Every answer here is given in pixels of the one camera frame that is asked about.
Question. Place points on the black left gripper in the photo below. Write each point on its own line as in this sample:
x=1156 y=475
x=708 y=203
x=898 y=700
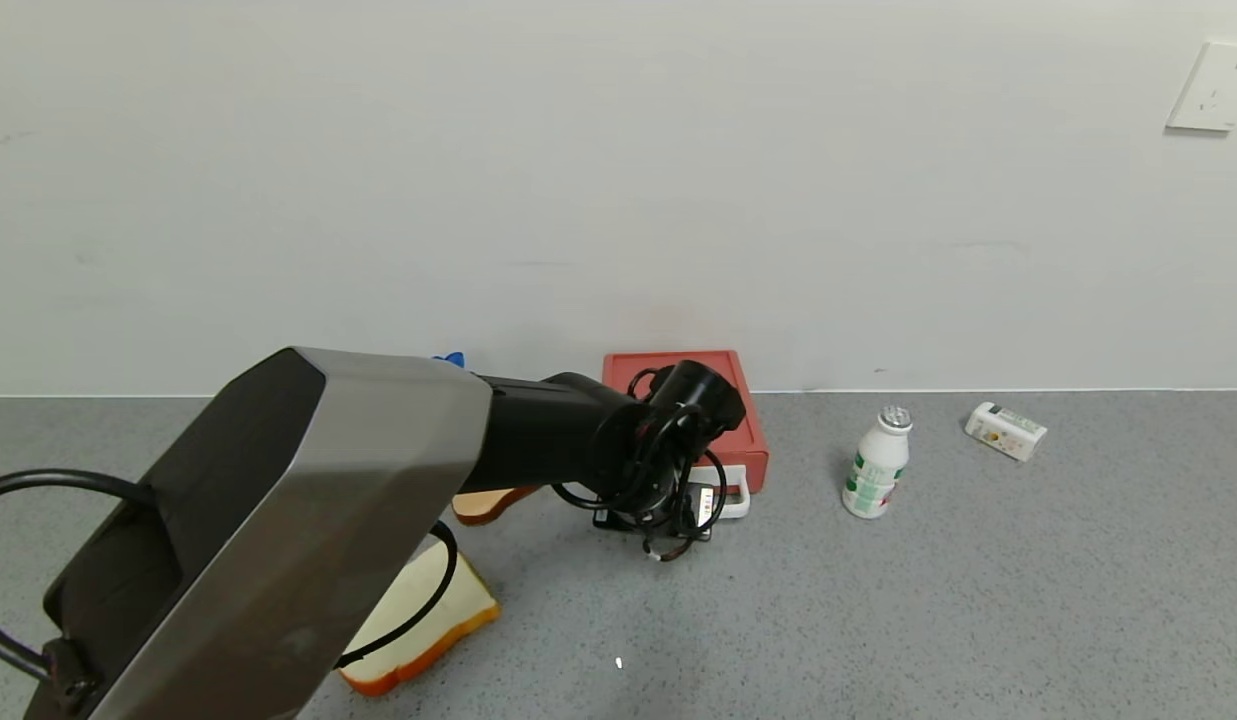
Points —
x=702 y=507

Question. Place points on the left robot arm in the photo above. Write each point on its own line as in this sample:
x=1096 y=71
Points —
x=278 y=520

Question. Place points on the red drawer cabinet case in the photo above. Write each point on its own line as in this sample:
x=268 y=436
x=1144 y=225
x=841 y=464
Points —
x=753 y=440

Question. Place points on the white green yogurt bottle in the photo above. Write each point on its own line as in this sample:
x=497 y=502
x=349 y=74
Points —
x=876 y=480

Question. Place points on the brown toast slice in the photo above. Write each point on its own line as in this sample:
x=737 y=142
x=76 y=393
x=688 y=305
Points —
x=488 y=505

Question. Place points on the white bread slice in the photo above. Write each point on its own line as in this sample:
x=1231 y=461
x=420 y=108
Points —
x=448 y=610

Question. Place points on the blue cloth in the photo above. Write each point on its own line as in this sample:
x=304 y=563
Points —
x=450 y=359

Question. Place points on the small white carton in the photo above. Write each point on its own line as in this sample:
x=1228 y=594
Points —
x=1005 y=432

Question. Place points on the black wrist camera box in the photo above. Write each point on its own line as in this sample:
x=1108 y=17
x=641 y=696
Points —
x=700 y=510

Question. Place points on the white wall socket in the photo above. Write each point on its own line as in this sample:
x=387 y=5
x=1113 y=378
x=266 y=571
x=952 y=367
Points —
x=1216 y=88

